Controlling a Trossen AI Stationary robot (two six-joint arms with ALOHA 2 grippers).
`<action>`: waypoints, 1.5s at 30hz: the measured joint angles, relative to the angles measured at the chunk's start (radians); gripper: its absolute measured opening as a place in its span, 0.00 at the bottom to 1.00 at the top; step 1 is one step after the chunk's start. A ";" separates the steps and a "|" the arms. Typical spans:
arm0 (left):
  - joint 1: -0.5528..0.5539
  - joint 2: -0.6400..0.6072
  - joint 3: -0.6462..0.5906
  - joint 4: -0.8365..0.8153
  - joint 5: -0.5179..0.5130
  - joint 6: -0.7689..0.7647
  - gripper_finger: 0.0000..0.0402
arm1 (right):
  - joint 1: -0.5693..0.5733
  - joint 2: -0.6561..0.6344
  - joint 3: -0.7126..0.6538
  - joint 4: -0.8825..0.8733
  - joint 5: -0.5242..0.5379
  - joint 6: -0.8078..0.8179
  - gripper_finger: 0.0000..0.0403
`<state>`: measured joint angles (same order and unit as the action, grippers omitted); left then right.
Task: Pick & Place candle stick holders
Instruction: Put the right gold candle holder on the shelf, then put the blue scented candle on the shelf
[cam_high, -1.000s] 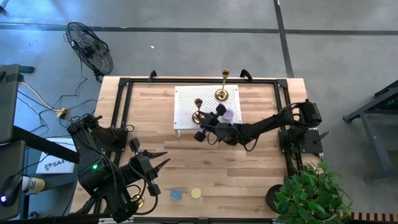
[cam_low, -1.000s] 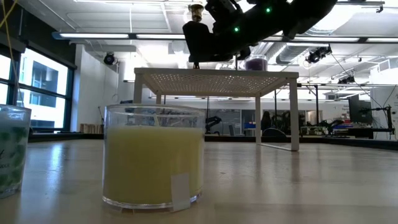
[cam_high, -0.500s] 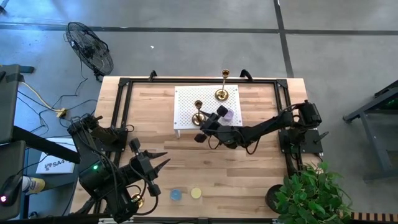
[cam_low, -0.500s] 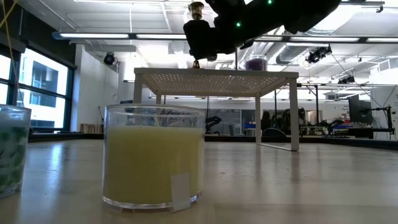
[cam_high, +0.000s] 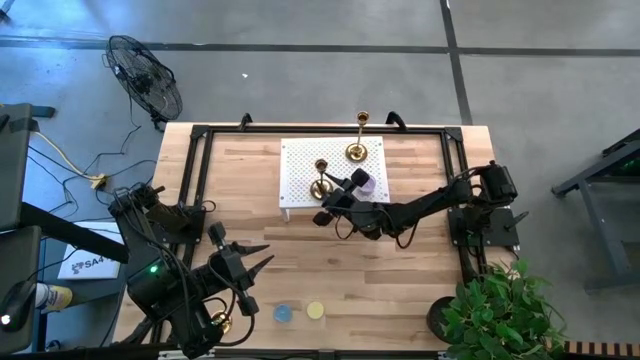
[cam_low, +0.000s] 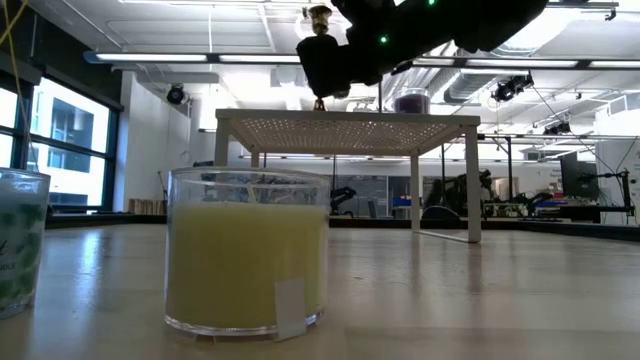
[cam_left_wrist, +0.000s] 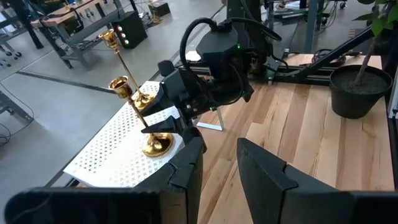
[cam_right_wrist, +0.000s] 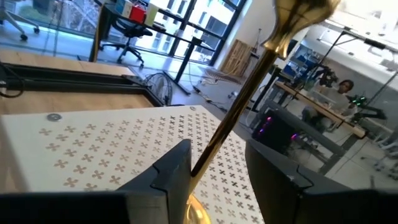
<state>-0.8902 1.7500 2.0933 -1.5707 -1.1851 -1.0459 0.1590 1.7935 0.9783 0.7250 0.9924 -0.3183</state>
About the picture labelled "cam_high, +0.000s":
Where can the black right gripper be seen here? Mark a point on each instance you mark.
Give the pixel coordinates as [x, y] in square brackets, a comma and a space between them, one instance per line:
[357, 210]

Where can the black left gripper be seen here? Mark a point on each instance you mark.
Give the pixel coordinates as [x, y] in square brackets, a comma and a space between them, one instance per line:
[231, 267]

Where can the gold candlestick holder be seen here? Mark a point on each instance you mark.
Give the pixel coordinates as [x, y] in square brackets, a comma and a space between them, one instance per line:
[319, 190]
[223, 321]
[356, 152]

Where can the purple candle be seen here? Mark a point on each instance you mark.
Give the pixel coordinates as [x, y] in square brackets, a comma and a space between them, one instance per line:
[370, 188]

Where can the blue candle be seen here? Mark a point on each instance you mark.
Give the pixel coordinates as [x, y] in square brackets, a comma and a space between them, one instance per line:
[282, 313]

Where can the yellow candle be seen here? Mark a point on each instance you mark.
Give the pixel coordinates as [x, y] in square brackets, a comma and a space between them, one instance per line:
[315, 310]

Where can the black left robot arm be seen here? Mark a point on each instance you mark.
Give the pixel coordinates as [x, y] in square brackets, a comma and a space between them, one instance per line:
[150, 290]

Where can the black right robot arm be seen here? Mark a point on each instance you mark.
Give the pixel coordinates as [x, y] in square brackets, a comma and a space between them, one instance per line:
[430, 200]

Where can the white perforated metal shelf riser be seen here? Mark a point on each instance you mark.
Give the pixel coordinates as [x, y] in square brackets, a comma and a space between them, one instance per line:
[300, 165]

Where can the black plant pot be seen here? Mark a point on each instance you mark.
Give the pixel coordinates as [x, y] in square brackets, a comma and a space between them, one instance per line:
[436, 315]

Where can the white printed cardboard box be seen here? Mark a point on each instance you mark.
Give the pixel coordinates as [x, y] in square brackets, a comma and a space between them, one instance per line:
[90, 265]

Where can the black stand beam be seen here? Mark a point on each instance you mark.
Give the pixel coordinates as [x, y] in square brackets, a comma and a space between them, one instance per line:
[75, 235]

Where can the yellow and white spray can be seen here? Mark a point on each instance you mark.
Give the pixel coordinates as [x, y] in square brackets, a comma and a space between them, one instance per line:
[52, 297]

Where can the green leafy plant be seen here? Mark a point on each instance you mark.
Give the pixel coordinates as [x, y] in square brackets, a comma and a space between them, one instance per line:
[500, 315]

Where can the black floor fan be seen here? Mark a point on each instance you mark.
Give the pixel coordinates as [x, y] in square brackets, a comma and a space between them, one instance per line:
[145, 77]

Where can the black computer mouse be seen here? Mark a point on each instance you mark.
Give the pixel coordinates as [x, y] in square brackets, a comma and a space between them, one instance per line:
[19, 302]

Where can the dark grey panel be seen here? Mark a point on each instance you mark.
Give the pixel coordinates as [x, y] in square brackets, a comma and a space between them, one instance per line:
[12, 165]
[15, 250]

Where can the striped wooden slat bench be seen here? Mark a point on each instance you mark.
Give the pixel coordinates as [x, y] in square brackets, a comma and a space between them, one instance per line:
[600, 347]

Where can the black metal table frame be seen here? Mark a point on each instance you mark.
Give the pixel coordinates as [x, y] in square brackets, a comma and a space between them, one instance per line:
[325, 129]

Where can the silver aluminium rail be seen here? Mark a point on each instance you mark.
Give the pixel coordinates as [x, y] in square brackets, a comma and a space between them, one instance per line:
[172, 354]

